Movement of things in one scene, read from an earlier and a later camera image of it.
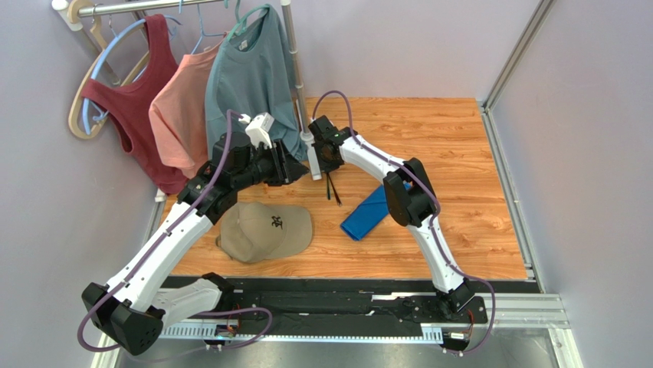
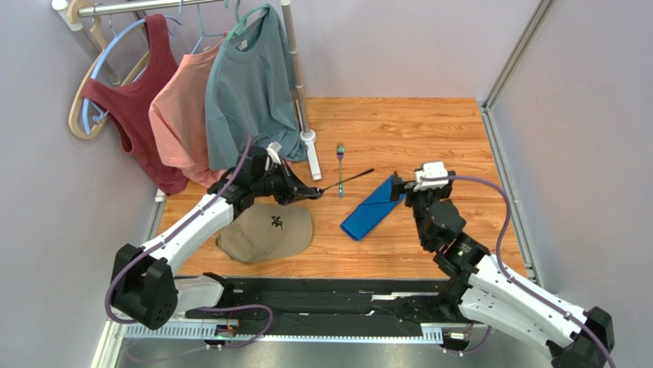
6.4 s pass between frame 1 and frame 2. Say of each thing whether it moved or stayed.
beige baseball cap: stayed
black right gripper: moved
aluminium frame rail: stayed
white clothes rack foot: stayed
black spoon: moved
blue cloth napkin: stayed
